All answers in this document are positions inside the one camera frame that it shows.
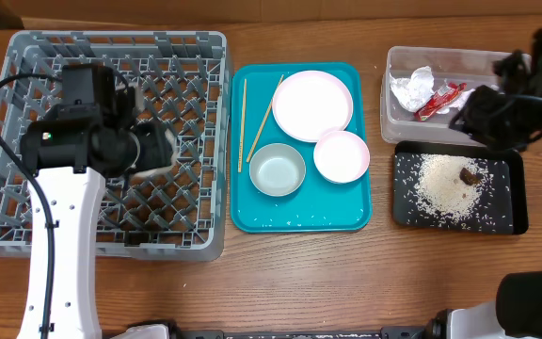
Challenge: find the left wooden chopstick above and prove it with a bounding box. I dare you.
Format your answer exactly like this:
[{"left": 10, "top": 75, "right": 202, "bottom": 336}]
[{"left": 237, "top": 79, "right": 247, "bottom": 173}]

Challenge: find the teal plastic serving tray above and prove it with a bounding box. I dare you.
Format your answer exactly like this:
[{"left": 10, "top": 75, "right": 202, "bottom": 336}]
[{"left": 229, "top": 62, "right": 373, "bottom": 234}]

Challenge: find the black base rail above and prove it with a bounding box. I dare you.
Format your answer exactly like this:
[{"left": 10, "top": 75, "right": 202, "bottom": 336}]
[{"left": 105, "top": 319, "right": 441, "bottom": 339}]

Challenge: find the wooden chopstick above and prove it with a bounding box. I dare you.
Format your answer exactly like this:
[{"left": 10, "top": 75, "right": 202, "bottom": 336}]
[
  {"left": 247, "top": 74, "right": 285, "bottom": 163},
  {"left": 237, "top": 79, "right": 247, "bottom": 173}
]

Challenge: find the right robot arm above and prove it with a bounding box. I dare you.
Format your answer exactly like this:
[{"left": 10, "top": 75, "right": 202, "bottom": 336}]
[{"left": 431, "top": 28, "right": 542, "bottom": 338}]

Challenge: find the white tissue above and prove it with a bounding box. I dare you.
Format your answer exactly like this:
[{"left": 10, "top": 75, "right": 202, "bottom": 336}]
[
  {"left": 390, "top": 66, "right": 435, "bottom": 112},
  {"left": 438, "top": 89, "right": 475, "bottom": 115}
]

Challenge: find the small pink white bowl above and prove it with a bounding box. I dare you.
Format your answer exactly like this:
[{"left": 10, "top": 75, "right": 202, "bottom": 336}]
[{"left": 313, "top": 131, "right": 371, "bottom": 184}]

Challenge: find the brown food piece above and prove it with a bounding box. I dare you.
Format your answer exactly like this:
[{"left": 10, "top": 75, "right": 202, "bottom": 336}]
[{"left": 459, "top": 168, "right": 482, "bottom": 186}]

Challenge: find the pile of white rice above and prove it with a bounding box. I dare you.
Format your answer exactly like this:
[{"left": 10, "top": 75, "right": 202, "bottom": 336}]
[{"left": 392, "top": 153, "right": 514, "bottom": 234}]

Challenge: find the white cup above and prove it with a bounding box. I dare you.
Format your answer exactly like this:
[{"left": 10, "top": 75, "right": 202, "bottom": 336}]
[{"left": 130, "top": 124, "right": 178, "bottom": 178}]

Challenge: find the grey plastic dishwasher rack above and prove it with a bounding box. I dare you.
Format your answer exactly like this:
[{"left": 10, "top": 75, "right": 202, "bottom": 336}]
[{"left": 0, "top": 31, "right": 232, "bottom": 261}]

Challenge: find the right wooden chopstick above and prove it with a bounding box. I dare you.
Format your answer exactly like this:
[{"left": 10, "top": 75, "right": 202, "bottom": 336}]
[{"left": 247, "top": 74, "right": 285, "bottom": 163}]

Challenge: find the grey bowl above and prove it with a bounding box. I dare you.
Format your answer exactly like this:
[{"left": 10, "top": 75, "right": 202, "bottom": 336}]
[{"left": 249, "top": 143, "right": 307, "bottom": 197}]

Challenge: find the large white plate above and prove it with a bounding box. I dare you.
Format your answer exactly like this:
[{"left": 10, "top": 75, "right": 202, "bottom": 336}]
[{"left": 272, "top": 71, "right": 354, "bottom": 142}]

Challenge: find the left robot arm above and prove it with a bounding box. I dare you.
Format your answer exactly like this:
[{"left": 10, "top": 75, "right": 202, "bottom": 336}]
[{"left": 19, "top": 64, "right": 178, "bottom": 338}]

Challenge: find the red snack wrapper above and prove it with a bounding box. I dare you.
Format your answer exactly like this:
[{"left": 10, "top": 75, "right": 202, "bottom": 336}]
[{"left": 414, "top": 83, "right": 467, "bottom": 121}]

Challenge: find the clear plastic waste bin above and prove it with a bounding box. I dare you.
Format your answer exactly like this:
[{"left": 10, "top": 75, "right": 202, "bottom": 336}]
[{"left": 380, "top": 46, "right": 508, "bottom": 146}]

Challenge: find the black rectangular tray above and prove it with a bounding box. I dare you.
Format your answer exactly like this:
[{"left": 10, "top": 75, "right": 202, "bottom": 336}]
[{"left": 392, "top": 141, "right": 529, "bottom": 235}]

